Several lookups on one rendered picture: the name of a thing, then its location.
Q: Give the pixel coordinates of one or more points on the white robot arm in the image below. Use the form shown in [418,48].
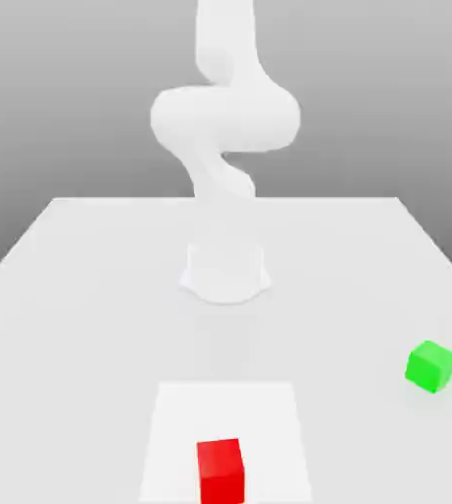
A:
[225,118]

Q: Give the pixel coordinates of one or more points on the small red cube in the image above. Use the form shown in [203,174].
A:
[220,472]

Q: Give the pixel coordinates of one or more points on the small green cube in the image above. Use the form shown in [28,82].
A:
[430,366]

